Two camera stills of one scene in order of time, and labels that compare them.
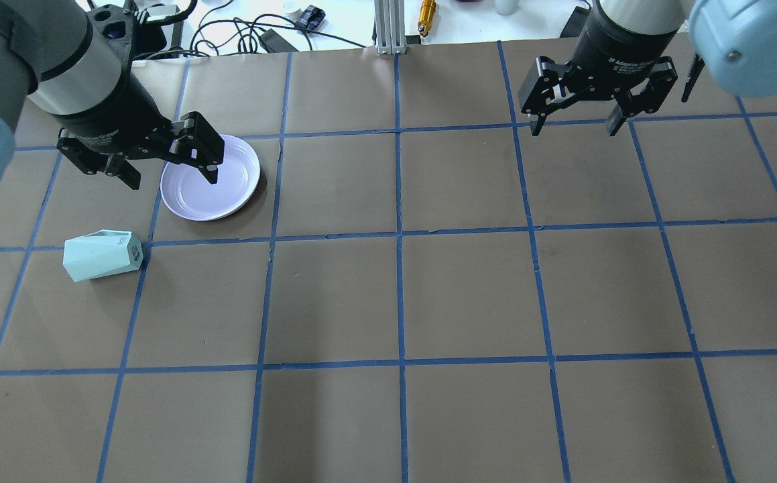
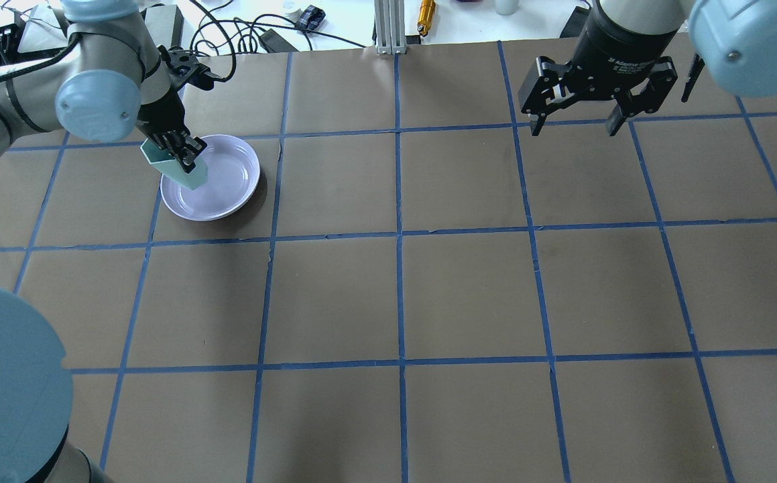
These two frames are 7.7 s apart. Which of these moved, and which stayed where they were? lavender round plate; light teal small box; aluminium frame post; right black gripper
Moved: light teal small box
Stayed: right black gripper; lavender round plate; aluminium frame post
